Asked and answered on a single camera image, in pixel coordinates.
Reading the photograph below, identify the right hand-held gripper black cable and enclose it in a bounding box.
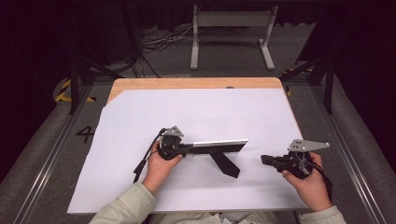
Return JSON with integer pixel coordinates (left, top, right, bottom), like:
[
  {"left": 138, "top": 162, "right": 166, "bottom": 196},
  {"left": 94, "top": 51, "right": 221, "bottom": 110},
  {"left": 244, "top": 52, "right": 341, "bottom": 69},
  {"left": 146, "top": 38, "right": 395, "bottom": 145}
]
[{"left": 310, "top": 160, "right": 334, "bottom": 203}]

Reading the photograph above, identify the person's beige clothing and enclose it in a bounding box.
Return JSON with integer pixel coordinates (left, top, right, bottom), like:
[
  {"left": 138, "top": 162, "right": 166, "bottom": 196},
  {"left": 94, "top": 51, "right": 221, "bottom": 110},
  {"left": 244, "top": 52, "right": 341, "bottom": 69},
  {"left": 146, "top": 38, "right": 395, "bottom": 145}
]
[{"left": 148, "top": 211, "right": 300, "bottom": 224}]

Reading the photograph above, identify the white paper sheet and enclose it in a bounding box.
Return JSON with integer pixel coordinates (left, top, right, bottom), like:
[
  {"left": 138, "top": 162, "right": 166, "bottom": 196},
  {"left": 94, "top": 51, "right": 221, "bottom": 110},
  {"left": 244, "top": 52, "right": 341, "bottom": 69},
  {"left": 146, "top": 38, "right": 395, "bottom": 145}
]
[{"left": 66, "top": 88, "right": 309, "bottom": 215}]

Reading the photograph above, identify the yellow black hazard tape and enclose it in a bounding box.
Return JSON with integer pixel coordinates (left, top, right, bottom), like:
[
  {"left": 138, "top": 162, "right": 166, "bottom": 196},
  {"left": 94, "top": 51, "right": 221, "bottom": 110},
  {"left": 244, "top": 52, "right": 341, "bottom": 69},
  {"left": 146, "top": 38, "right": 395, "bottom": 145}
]
[
  {"left": 54, "top": 78, "right": 97, "bottom": 104},
  {"left": 282, "top": 67, "right": 314, "bottom": 97}
]

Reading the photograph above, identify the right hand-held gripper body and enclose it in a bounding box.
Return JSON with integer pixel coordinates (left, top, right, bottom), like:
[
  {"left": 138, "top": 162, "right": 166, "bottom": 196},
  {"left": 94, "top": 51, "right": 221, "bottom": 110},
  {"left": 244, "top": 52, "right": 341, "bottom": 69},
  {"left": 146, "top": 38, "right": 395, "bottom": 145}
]
[{"left": 279, "top": 138, "right": 331, "bottom": 180}]

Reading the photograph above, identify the black floor cable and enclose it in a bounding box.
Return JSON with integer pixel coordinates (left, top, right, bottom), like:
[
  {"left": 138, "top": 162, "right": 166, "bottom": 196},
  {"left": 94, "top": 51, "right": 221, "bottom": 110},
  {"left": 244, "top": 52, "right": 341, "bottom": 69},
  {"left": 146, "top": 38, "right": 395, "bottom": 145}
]
[{"left": 102, "top": 46, "right": 162, "bottom": 79}]

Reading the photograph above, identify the wooden table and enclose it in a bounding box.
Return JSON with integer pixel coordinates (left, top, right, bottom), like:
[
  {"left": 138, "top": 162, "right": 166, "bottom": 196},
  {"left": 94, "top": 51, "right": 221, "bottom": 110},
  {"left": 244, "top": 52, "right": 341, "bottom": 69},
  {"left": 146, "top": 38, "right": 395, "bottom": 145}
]
[{"left": 106, "top": 77, "right": 309, "bottom": 216}]

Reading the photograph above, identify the metal floor rail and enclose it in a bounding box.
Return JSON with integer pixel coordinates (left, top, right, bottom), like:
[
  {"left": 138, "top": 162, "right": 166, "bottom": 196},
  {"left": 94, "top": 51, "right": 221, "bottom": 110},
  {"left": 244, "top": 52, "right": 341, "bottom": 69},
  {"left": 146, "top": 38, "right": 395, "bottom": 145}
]
[
  {"left": 11, "top": 83, "right": 95, "bottom": 224},
  {"left": 309, "top": 83, "right": 389, "bottom": 224}
]

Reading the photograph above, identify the black tripod stand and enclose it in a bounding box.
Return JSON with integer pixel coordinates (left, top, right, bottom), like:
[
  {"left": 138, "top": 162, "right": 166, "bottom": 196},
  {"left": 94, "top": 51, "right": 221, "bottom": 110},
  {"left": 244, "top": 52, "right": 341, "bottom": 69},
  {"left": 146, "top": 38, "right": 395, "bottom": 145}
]
[
  {"left": 279, "top": 52, "right": 337, "bottom": 115},
  {"left": 60, "top": 6, "right": 124, "bottom": 116}
]

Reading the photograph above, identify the hand-held gripper black cable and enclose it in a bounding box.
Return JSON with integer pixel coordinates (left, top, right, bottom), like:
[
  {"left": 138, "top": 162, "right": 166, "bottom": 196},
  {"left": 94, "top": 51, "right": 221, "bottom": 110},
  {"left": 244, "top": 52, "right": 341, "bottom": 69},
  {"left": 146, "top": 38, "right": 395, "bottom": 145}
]
[
  {"left": 310, "top": 160, "right": 334, "bottom": 203},
  {"left": 133, "top": 127, "right": 170, "bottom": 184}
]

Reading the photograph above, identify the white floor cable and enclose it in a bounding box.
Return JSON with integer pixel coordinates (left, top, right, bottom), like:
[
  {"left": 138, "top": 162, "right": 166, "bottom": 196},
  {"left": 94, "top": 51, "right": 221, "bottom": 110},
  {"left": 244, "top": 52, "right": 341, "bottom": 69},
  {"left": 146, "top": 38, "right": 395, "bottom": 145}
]
[{"left": 142, "top": 25, "right": 194, "bottom": 47}]

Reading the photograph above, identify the person's right hand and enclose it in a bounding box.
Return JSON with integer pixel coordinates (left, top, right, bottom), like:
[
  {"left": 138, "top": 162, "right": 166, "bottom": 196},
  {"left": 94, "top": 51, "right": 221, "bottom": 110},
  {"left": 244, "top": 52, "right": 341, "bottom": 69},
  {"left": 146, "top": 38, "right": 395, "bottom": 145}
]
[{"left": 281, "top": 151, "right": 333, "bottom": 213}]

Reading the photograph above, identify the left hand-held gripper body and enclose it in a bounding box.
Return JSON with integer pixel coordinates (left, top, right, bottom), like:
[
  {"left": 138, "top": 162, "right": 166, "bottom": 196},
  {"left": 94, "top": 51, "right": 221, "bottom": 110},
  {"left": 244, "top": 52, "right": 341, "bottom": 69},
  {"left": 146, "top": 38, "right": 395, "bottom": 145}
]
[{"left": 157, "top": 125, "right": 185, "bottom": 161}]

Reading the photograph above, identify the grey metal stand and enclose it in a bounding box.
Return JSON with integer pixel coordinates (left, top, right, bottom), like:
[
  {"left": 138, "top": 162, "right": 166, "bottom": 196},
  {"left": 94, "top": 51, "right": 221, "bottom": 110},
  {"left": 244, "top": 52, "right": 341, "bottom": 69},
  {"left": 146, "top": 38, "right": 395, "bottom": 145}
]
[{"left": 190, "top": 4, "right": 279, "bottom": 71}]

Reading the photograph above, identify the person's left hand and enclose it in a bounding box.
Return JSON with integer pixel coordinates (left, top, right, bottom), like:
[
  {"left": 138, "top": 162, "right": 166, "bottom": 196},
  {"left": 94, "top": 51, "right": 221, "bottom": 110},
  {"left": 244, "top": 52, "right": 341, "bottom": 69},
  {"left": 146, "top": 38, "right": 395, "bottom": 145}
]
[{"left": 142, "top": 139, "right": 184, "bottom": 197}]

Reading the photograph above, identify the left hand-held gripper black cable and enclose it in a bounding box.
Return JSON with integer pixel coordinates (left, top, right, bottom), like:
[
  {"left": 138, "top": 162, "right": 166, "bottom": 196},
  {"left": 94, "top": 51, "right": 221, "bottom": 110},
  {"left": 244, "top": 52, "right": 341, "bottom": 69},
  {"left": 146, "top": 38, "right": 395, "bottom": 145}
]
[{"left": 133, "top": 127, "right": 170, "bottom": 184}]

